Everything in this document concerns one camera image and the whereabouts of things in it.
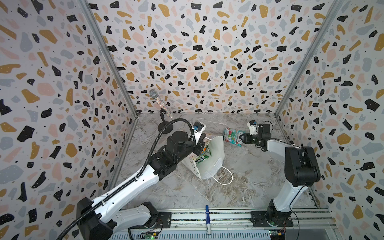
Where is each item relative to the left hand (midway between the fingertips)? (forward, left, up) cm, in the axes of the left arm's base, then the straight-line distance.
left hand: (205, 132), depth 67 cm
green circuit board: (-35, +25, -33) cm, 55 cm away
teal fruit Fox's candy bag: (+20, -21, -31) cm, 43 cm away
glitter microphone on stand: (+30, +27, -9) cm, 41 cm away
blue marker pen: (-31, -1, -32) cm, 45 cm away
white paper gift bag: (-5, -4, -25) cm, 26 cm away
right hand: (+18, -26, -25) cm, 40 cm away
